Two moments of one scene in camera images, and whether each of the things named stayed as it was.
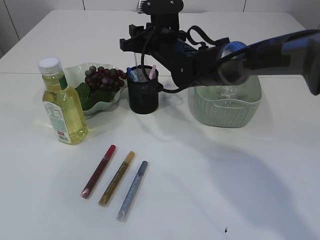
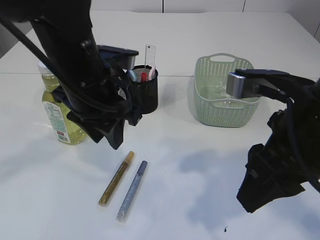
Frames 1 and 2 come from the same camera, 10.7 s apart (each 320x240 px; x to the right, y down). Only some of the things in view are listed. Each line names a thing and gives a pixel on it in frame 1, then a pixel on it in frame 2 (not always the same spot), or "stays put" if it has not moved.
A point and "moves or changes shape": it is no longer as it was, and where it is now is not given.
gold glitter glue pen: (116, 179) stays put
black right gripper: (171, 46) to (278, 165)
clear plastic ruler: (137, 59) to (150, 53)
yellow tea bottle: (64, 103) stays put
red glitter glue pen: (84, 194) moves or changes shape
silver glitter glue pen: (124, 208) stays put
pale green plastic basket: (229, 106) stays put
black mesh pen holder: (143, 88) stays put
